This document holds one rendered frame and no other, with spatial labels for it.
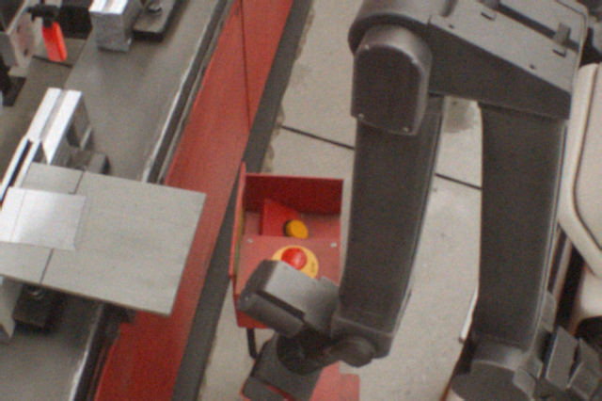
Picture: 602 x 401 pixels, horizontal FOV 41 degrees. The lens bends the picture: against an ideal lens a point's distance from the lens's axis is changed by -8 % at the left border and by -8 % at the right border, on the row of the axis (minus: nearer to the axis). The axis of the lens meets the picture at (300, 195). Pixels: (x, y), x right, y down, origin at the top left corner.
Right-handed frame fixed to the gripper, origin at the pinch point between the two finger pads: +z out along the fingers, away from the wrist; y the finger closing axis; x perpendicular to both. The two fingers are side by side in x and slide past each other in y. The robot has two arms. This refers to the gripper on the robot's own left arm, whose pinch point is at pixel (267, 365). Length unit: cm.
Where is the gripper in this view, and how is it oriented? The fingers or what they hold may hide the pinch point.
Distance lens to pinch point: 102.2
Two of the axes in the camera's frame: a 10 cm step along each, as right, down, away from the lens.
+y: -3.6, 7.7, -5.2
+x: 8.3, 5.2, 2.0
